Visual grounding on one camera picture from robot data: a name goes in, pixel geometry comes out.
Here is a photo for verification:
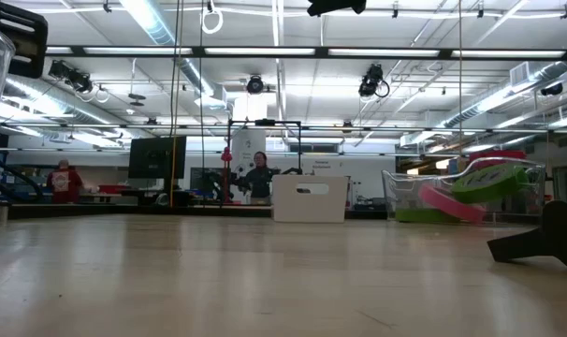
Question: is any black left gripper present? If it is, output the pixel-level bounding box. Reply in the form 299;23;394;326
0;0;50;80

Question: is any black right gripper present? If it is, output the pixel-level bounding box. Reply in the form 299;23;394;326
487;199;567;275

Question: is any green tape roll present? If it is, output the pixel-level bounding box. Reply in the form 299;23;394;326
451;163;531;205

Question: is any red tape roll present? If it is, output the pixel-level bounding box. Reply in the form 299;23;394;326
417;183;487;225

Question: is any red background object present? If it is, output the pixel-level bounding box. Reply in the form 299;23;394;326
467;149;529;171

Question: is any person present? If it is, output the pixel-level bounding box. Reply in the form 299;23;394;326
242;150;278;206
45;158;85;205

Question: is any small black ceiling device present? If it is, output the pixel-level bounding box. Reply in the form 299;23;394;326
540;81;564;97

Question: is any large black monitor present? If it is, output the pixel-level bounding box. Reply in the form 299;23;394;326
126;135;188;181

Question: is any black light bar beam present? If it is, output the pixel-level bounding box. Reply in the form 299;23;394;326
44;44;567;60

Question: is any white plastic bin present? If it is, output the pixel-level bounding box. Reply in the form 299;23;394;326
270;173;350;225

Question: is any small dark monitor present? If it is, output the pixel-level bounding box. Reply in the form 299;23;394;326
189;166;226;191

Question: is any red stand object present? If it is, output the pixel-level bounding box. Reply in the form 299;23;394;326
219;145;234;205

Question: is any black wedge-shaped object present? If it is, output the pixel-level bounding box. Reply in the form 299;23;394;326
306;0;368;19

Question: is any silver ventilation duct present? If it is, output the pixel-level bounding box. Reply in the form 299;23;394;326
443;60;567;130
119;0;229;110

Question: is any black curved hose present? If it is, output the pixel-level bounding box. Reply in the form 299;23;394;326
0;148;45;201

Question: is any white hanging cable loop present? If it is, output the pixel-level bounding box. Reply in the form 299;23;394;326
200;0;225;36

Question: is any yellow hanging cable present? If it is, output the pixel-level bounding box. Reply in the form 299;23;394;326
169;0;182;208

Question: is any black aluminium table frame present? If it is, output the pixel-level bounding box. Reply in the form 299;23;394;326
0;200;567;230

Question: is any black ceiling camera with cable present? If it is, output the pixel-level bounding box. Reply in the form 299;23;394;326
357;63;391;100

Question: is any black camera stand frame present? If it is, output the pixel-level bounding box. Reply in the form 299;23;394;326
226;117;304;208

